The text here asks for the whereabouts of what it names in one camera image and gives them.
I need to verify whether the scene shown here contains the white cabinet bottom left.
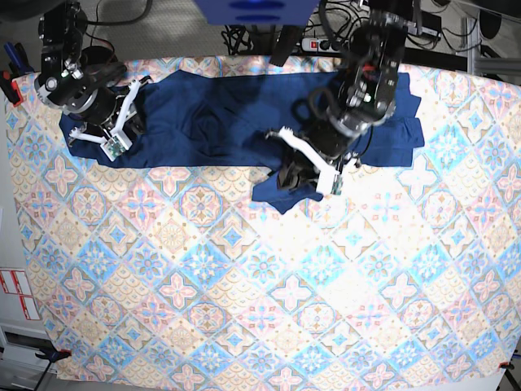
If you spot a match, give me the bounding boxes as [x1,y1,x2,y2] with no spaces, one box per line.
[1,323,53,390]

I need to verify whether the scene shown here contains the black clamp bottom left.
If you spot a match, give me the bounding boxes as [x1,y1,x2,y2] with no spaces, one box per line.
[35,347,72,363]

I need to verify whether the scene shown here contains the black round stool base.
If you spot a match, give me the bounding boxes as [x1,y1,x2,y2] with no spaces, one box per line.
[81,46,118,67]

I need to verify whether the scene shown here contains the blue box overhead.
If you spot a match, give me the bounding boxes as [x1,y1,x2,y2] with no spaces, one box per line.
[195,0,318,25]

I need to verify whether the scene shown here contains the black clamp bottom right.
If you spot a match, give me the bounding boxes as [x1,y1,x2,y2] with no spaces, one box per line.
[499,362,514,370]

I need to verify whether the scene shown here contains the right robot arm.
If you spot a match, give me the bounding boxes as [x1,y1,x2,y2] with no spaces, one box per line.
[34,1,152,161]

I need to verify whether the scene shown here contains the white power strip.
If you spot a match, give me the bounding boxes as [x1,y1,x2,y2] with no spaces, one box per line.
[300,37,342,57]

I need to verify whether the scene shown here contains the blue clamp top left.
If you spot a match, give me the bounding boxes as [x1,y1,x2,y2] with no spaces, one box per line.
[3,42,34,77]

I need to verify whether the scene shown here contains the red black clamp left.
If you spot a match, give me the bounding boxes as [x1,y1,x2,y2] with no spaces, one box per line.
[0,71,23,107]

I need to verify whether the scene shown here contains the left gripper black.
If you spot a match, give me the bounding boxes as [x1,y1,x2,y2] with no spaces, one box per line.
[265,114,369,196]

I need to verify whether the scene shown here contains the blue long-sleeve T-shirt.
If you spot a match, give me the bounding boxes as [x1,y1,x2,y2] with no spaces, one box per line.
[59,68,425,215]

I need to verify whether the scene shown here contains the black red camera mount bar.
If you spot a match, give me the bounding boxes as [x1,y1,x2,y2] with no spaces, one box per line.
[269,25,305,68]

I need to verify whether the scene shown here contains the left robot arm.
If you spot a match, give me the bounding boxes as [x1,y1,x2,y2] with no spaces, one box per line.
[266,1,422,196]

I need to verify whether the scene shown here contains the red white labels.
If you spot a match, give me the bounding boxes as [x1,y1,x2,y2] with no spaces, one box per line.
[1,268,41,321]

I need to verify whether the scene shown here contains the patterned tile tablecloth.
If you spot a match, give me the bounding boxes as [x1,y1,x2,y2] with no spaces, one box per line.
[1,66,520,390]

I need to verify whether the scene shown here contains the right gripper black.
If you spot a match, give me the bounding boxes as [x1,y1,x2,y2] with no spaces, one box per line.
[68,77,152,160]

